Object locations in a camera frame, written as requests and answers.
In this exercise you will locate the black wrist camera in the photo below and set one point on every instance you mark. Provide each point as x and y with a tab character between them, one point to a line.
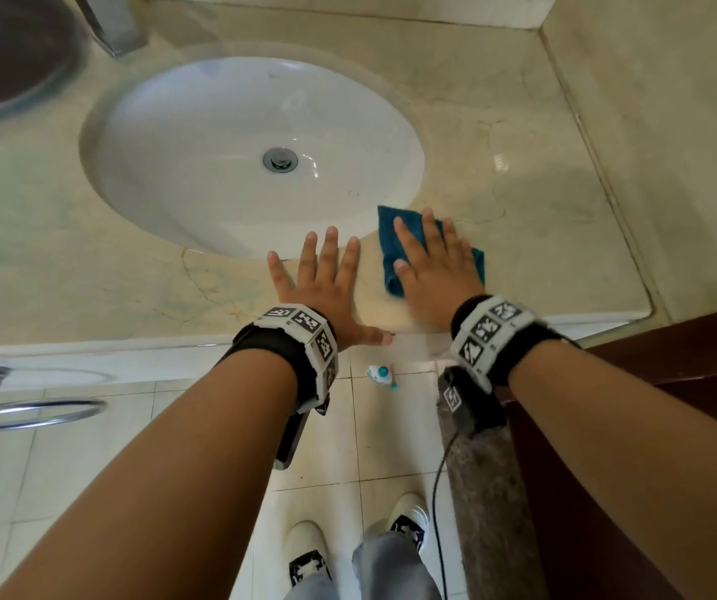
471	406
292	437

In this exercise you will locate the white ceramic sink basin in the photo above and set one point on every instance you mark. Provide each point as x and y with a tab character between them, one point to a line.
208	149

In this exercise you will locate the chrome faucet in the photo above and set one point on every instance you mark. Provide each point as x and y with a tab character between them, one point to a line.
111	24

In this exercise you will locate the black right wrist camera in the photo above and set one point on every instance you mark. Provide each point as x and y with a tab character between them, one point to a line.
471	406

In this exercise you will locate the marker wristband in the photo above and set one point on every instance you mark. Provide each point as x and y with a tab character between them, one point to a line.
296	343
496	337

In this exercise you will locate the teal cleaning cloth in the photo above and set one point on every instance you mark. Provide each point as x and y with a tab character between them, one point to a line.
389	243

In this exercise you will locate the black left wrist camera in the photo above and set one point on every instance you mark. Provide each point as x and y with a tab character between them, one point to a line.
292	437

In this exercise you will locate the chrome sink drain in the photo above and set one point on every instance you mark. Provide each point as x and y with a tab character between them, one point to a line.
281	160

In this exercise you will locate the small white blue bottle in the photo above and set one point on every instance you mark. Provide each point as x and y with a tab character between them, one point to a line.
380	376

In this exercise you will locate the person's left shoe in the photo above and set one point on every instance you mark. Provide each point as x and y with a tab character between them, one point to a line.
305	543

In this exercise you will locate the person's left hand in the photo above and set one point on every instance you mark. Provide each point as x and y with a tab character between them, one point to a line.
327	293

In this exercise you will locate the right marker wristband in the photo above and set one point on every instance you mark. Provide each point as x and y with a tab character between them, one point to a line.
496	337

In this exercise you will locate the person's left forearm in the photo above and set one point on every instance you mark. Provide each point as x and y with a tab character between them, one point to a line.
164	487

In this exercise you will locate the left marker wristband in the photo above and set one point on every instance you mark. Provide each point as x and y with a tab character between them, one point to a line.
296	343

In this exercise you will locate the person's right shoe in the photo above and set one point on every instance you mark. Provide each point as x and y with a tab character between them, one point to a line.
409	512

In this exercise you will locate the grey stone door jamb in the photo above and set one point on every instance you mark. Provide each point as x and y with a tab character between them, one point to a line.
489	512

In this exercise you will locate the person's right hand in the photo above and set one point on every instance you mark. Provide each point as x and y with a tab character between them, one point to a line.
442	281

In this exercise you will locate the round dark brown tray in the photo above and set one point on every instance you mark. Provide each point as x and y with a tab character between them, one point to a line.
8	49

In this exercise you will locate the person's shoe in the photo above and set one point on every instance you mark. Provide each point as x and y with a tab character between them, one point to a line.
305	543
409	512

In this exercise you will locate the person's grey trousers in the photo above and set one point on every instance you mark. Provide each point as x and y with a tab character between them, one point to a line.
389	568

